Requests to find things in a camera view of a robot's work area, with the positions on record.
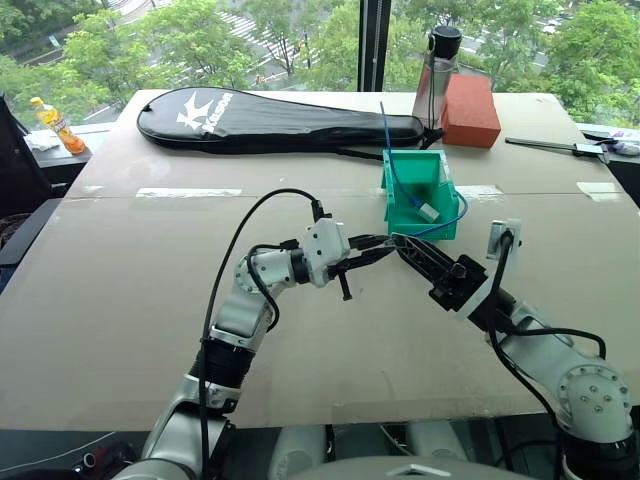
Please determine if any blue cable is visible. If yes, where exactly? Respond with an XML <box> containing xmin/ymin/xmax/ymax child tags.
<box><xmin>378</xmin><ymin>100</ymin><xmax>470</xmax><ymax>237</ymax></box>

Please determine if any white crumpled paper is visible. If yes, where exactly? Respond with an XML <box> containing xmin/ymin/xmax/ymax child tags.
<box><xmin>23</xmin><ymin>130</ymin><xmax>65</xmax><ymax>153</ymax></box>

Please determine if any dark window frame post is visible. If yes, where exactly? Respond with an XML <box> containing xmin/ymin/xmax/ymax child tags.
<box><xmin>358</xmin><ymin>0</ymin><xmax>393</xmax><ymax>93</ymax></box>

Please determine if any green plastic bin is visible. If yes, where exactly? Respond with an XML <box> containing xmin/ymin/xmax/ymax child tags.
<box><xmin>381</xmin><ymin>147</ymin><xmax>469</xmax><ymax>243</ymax></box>

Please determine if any steel bottle with black cap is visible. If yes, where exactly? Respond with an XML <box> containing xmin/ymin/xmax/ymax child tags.
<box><xmin>411</xmin><ymin>25</ymin><xmax>462</xmax><ymax>132</ymax></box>

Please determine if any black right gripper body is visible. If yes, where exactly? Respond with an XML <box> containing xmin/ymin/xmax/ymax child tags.
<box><xmin>427</xmin><ymin>253</ymin><xmax>490</xmax><ymax>315</ymax></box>

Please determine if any black racket cover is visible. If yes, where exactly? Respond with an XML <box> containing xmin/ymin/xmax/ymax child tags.
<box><xmin>135</xmin><ymin>86</ymin><xmax>445</xmax><ymax>162</ymax></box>

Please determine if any orange drink bottle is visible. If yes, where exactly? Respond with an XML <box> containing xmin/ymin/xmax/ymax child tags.
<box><xmin>29</xmin><ymin>96</ymin><xmax>89</xmax><ymax>156</ymax></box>

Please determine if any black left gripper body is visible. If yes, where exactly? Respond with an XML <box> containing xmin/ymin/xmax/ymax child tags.
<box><xmin>326</xmin><ymin>234</ymin><xmax>366</xmax><ymax>303</ymax></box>

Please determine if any red brick block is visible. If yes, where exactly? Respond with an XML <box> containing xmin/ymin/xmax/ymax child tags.
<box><xmin>440</xmin><ymin>74</ymin><xmax>503</xmax><ymax>149</ymax></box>

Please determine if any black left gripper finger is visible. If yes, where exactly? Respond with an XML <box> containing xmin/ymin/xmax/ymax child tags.
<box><xmin>357</xmin><ymin>232</ymin><xmax>400</xmax><ymax>251</ymax></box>
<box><xmin>349</xmin><ymin>244</ymin><xmax>397</xmax><ymax>273</ymax></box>

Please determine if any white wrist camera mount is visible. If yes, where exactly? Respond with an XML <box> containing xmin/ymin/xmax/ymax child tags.
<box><xmin>452</xmin><ymin>217</ymin><xmax>525</xmax><ymax>322</ymax></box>
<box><xmin>304</xmin><ymin>218</ymin><xmax>352</xmax><ymax>289</ymax></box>

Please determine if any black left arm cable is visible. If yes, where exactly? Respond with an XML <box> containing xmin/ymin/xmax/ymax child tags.
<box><xmin>198</xmin><ymin>187</ymin><xmax>326</xmax><ymax>480</ymax></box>

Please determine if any grey robot torso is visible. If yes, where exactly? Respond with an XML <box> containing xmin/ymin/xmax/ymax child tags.
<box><xmin>288</xmin><ymin>455</ymin><xmax>507</xmax><ymax>480</ymax></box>

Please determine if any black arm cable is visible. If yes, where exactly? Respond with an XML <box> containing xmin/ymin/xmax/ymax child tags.
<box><xmin>487</xmin><ymin>232</ymin><xmax>608</xmax><ymax>480</ymax></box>
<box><xmin>198</xmin><ymin>187</ymin><xmax>326</xmax><ymax>480</ymax></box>

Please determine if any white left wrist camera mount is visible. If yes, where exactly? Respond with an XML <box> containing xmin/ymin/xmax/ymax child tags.
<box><xmin>304</xmin><ymin>218</ymin><xmax>352</xmax><ymax>289</ymax></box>

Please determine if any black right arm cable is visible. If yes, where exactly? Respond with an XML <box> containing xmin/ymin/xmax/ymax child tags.
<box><xmin>487</xmin><ymin>232</ymin><xmax>608</xmax><ymax>480</ymax></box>

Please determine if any grey rounded cylinder shape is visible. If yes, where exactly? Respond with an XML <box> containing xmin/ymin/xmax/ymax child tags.
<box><xmin>403</xmin><ymin>420</ymin><xmax>469</xmax><ymax>465</ymax></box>
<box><xmin>266</xmin><ymin>424</ymin><xmax>329</xmax><ymax>480</ymax></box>

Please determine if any purple and white small item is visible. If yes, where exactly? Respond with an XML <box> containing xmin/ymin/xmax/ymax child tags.
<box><xmin>612</xmin><ymin>129</ymin><xmax>640</xmax><ymax>157</ymax></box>

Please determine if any dark side shelf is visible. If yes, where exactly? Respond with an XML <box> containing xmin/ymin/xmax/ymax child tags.
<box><xmin>35</xmin><ymin>125</ymin><xmax>112</xmax><ymax>170</ymax></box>

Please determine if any black stick with phone holder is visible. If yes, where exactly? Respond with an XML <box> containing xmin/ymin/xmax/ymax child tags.
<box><xmin>504</xmin><ymin>135</ymin><xmax>614</xmax><ymax>165</ymax></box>

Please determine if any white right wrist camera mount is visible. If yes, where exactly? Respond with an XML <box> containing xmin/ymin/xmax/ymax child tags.
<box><xmin>452</xmin><ymin>217</ymin><xmax>525</xmax><ymax>322</ymax></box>

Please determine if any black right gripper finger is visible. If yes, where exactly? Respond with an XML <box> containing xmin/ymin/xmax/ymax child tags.
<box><xmin>391</xmin><ymin>232</ymin><xmax>460</xmax><ymax>272</ymax></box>
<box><xmin>396</xmin><ymin>243</ymin><xmax>443</xmax><ymax>292</ymax></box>

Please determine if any black chair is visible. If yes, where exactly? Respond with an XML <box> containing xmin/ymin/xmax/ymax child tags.
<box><xmin>0</xmin><ymin>91</ymin><xmax>54</xmax><ymax>218</ymax></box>

